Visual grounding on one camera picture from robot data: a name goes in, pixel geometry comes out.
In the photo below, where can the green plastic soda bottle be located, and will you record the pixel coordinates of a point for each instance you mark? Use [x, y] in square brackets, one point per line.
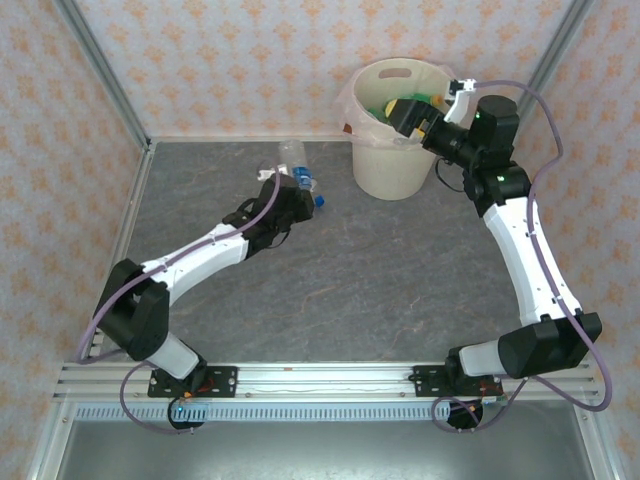
[422, 97]
[377, 114]

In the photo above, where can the clear bottle dark blue label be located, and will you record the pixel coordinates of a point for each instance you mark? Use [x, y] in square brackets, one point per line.
[301, 175]

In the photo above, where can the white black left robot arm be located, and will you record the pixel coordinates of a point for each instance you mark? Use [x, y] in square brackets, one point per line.
[200, 255]

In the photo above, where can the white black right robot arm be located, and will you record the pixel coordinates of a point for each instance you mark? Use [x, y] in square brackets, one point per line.
[530, 260]

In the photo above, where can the silver metal sheet panel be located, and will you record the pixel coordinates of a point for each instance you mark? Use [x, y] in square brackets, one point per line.
[320, 450]

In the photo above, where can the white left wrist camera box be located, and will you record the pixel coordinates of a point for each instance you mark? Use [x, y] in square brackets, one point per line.
[265, 175]

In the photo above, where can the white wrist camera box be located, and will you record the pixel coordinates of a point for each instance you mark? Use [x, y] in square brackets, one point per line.
[265, 175]
[457, 102]

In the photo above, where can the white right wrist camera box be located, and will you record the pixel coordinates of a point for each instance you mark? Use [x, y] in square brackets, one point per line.
[457, 102]

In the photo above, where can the aluminium frame rail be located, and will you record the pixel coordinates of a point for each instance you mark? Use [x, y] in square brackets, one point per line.
[250, 138]
[121, 235]

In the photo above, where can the aluminium frame post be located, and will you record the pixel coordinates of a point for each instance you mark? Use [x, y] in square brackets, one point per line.
[597, 445]
[50, 445]
[106, 75]
[560, 45]

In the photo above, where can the wide aluminium mounting rail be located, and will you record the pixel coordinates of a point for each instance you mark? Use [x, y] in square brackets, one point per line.
[320, 380]

